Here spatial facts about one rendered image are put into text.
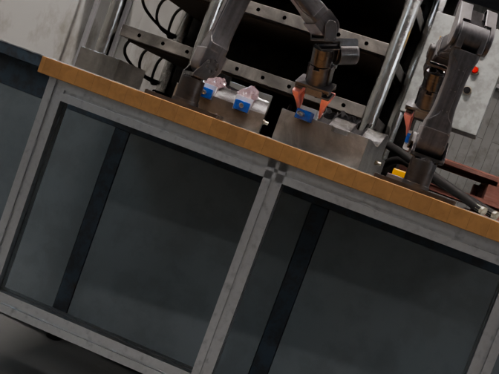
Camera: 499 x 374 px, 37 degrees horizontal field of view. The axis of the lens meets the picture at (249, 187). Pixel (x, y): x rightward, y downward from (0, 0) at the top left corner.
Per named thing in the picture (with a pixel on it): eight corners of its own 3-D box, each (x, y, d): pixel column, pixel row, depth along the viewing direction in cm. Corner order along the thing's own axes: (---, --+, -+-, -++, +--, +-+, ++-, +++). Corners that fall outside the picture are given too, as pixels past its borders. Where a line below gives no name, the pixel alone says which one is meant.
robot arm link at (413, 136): (412, 130, 179) (416, 129, 173) (446, 142, 178) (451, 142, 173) (402, 154, 179) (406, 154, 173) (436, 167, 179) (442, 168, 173)
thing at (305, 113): (303, 124, 197) (310, 105, 197) (286, 118, 199) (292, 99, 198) (312, 129, 210) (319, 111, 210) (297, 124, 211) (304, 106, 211)
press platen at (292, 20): (386, 56, 281) (390, 44, 280) (138, -22, 311) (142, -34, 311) (403, 87, 352) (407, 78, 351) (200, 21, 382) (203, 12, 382)
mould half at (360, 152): (357, 169, 201) (375, 122, 201) (271, 138, 209) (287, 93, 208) (379, 177, 249) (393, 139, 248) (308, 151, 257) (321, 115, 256)
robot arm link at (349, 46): (344, 63, 207) (346, 19, 204) (361, 65, 199) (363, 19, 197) (308, 64, 202) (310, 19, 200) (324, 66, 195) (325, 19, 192)
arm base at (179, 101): (162, 65, 190) (154, 61, 183) (233, 91, 187) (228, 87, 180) (151, 95, 191) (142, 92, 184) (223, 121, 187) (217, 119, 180)
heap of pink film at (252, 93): (254, 110, 217) (263, 85, 217) (197, 89, 217) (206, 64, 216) (254, 113, 243) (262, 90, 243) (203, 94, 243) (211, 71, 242)
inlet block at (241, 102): (246, 117, 197) (253, 98, 197) (229, 111, 197) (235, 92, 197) (246, 119, 210) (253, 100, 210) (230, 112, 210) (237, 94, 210)
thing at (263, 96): (258, 137, 293) (272, 96, 292) (197, 115, 301) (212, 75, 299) (287, 148, 341) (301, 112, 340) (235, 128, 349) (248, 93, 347)
